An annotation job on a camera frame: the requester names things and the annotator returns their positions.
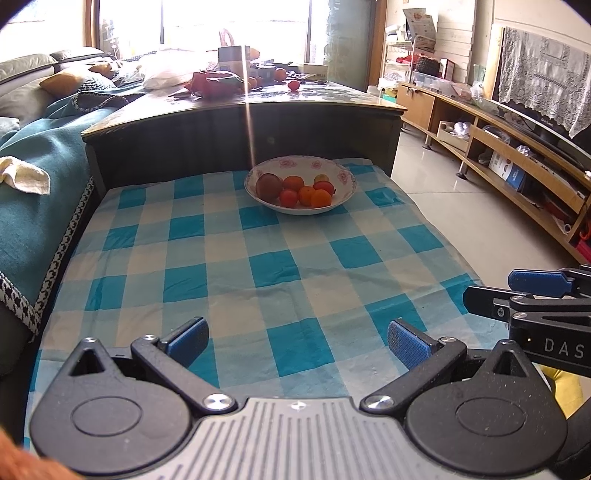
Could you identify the yellow-brown longan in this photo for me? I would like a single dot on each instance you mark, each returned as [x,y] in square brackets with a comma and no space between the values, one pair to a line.
[321,177]

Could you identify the teal blanket with houndstooth trim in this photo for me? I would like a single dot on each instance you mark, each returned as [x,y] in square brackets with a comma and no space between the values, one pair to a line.
[41,147]

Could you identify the white lace cloth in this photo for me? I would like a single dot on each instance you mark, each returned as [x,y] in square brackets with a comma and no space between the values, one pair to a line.
[540,69]

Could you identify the wall calendar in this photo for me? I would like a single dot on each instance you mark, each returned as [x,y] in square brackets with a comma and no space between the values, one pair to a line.
[420,23]

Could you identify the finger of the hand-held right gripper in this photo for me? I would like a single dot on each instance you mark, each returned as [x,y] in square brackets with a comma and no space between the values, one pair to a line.
[535,282]
[480,300]

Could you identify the white floral bowl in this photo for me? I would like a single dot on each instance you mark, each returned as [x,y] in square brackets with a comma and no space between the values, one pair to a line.
[300,210]

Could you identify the blue box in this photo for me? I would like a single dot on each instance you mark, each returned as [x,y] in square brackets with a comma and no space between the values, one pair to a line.
[517,177]

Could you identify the black television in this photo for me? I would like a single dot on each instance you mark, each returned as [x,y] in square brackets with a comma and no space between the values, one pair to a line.
[545,127]

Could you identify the tall plastic-wrapped column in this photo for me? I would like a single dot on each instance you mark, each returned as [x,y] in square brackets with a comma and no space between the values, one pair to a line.
[344,41]

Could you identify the black woven basket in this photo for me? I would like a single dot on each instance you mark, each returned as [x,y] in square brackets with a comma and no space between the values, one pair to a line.
[427,64]

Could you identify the dark red apple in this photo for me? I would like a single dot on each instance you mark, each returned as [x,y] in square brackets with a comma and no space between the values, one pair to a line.
[269,186]

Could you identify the orange fuzzy cloth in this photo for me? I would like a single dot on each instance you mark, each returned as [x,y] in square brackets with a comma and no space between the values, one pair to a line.
[18,461]

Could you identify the dark glass-top coffee table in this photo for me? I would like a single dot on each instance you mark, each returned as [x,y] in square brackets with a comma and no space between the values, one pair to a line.
[184,138]

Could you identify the red plastic bag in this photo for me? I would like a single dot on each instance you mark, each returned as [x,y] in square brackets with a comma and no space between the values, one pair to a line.
[212,85]

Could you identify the clear plastic container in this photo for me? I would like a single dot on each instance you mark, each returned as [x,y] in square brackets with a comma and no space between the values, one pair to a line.
[429,82]

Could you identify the wooden TV stand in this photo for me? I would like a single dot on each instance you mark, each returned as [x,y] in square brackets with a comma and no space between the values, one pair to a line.
[508,138]

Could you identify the red tomato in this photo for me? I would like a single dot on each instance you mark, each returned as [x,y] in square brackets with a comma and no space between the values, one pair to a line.
[324,187]
[288,198]
[293,85]

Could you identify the blue checkered tablecloth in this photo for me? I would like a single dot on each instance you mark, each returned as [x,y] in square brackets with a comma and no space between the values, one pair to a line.
[231,277]

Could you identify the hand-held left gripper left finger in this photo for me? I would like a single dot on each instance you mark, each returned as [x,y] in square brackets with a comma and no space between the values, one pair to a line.
[187,341]

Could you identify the pink chair back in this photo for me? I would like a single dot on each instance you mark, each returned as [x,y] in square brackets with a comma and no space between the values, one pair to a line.
[226,36]

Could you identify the yellow pillow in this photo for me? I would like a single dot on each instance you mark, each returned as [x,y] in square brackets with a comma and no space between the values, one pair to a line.
[64,82]

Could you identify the dark patterned knit throw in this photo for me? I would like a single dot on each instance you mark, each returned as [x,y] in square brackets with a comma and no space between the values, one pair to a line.
[97,90]

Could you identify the tin box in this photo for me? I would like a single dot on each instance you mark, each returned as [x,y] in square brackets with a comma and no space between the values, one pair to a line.
[233,57]

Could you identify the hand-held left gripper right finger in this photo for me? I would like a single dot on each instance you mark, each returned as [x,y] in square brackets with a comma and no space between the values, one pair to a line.
[406,344]

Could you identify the yellow plastic object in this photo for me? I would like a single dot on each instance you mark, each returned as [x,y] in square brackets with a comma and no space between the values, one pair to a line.
[563,392]

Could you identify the cream cloth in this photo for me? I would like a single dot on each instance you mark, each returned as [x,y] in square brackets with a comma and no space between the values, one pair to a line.
[25,175]

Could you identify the grey sofa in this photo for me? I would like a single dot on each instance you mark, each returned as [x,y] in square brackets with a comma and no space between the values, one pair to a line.
[23,64]

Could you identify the white plastic bag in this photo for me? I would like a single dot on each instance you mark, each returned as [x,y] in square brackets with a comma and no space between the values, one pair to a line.
[171,69]

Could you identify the small orange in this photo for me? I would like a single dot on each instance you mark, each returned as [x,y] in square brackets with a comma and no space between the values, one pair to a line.
[306,194]
[280,74]
[321,198]
[293,183]
[251,83]

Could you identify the small picture frame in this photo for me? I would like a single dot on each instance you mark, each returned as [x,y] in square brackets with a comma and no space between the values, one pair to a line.
[447,69]

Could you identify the white box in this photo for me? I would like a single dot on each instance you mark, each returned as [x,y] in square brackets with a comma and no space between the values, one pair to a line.
[499,164]

